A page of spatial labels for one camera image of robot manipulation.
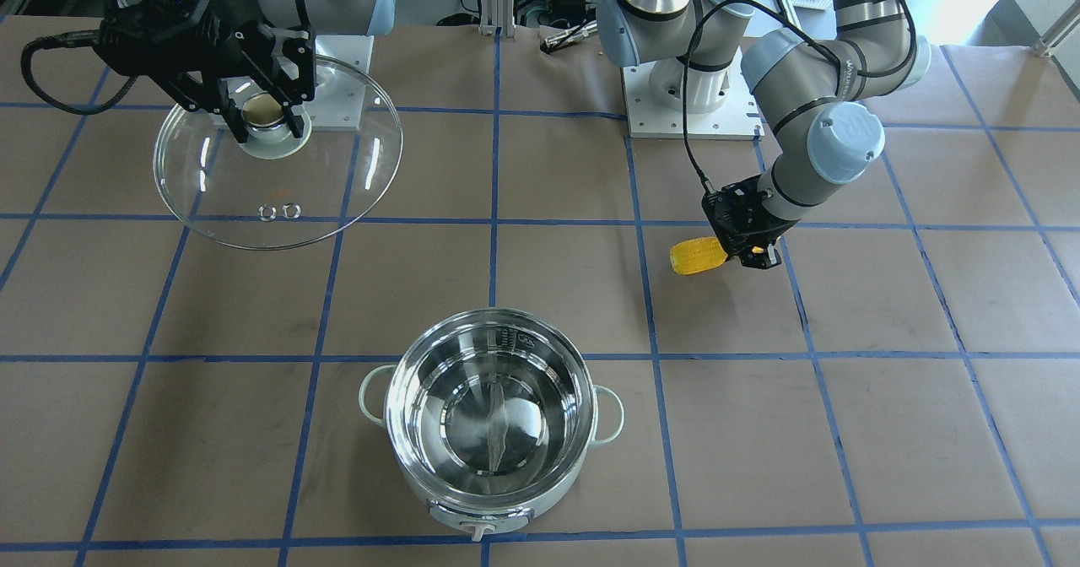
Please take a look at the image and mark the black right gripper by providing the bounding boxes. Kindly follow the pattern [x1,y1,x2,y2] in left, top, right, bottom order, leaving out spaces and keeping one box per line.
[93,0,314,144]

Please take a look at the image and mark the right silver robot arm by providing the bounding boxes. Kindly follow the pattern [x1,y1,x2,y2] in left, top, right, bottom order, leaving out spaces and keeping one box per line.
[92,0,395,143]

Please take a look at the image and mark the glass pot lid with knob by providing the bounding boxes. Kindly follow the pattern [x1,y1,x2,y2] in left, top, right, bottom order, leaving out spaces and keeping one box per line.
[154,75,402,251]

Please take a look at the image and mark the yellow corn cob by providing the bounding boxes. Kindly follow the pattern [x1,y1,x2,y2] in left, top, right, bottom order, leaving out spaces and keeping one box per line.
[670,235,729,276]

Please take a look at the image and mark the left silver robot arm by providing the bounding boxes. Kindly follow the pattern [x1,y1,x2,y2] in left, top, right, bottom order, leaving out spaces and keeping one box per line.
[597,0,932,275]

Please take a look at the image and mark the brown paper table cover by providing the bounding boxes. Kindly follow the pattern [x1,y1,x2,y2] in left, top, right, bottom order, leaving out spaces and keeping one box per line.
[1,17,1079,566]

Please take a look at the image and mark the white metal cooking pot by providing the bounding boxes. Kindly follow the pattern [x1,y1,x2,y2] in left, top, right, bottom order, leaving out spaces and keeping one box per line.
[356,308,625,543]

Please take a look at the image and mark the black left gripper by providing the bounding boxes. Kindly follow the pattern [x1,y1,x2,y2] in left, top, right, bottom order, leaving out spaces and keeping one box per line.
[702,177,797,270]

